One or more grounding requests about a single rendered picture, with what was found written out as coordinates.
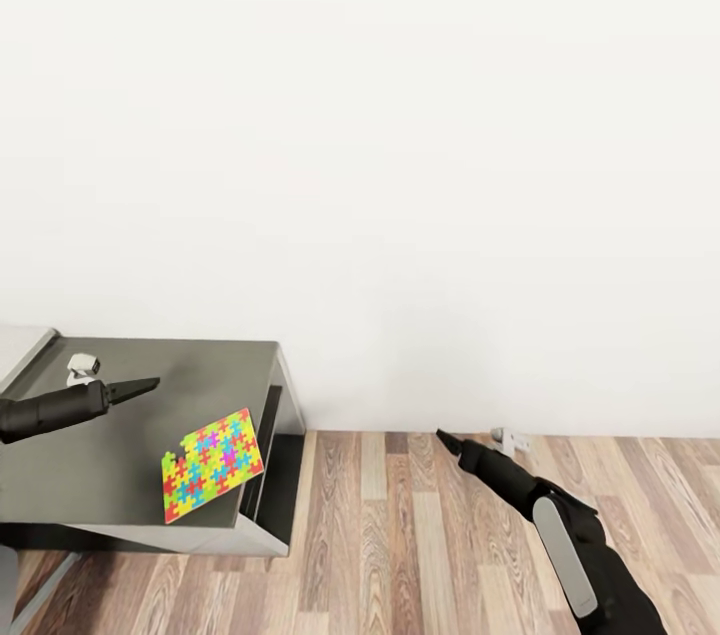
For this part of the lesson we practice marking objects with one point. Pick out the swivel chair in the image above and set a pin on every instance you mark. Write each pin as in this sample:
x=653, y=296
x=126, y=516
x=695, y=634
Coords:
x=9, y=578

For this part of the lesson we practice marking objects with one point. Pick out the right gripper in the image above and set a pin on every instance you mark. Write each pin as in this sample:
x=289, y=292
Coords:
x=492, y=467

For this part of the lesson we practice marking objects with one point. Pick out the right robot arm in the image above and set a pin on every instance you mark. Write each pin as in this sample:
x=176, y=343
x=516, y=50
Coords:
x=600, y=590

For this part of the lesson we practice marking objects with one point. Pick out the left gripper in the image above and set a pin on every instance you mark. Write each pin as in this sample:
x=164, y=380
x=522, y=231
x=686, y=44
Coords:
x=72, y=406

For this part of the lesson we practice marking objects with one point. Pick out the desk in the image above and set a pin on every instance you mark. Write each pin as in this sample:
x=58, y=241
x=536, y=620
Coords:
x=98, y=486

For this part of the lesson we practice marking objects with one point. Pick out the jigsaw puzzle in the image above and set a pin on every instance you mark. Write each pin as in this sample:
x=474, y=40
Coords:
x=220, y=457

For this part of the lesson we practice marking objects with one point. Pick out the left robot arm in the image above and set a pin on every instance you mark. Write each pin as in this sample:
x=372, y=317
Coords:
x=84, y=400

